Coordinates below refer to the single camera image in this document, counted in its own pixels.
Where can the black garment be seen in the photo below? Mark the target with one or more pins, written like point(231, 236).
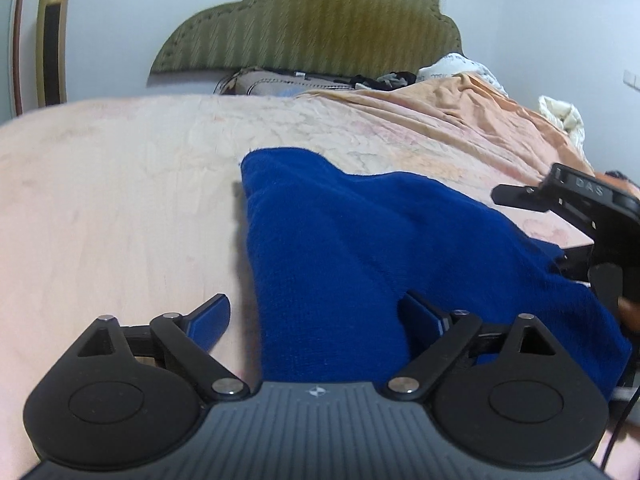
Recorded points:
point(395, 80)

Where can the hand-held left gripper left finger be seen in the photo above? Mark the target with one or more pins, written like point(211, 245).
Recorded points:
point(210, 317)

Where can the white printed quilt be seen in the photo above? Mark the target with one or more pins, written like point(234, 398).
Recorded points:
point(465, 65)

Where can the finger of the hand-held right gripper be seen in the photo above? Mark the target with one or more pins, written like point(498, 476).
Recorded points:
point(520, 196)
point(575, 260)

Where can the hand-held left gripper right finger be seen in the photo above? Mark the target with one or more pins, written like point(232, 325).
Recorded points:
point(422, 315)

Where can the gold tower fan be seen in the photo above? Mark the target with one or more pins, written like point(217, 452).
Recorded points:
point(52, 35)

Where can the pink floral bed cover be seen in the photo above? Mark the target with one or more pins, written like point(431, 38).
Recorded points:
point(125, 200)

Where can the orange blanket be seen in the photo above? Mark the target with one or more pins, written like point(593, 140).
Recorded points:
point(450, 105)

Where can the brown wardrobe frame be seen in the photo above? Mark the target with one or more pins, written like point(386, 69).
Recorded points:
point(20, 35)

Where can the grey pillow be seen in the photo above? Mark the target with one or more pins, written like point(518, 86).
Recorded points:
point(270, 82)

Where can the blue knit sweater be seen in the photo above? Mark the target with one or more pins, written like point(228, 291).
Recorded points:
point(325, 260)

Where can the olive padded headboard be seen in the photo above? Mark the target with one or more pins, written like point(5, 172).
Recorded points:
point(310, 15)

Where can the cream crumpled cloth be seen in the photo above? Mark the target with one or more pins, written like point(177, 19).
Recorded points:
point(562, 115)

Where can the person's right hand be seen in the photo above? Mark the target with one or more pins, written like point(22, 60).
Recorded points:
point(629, 310)

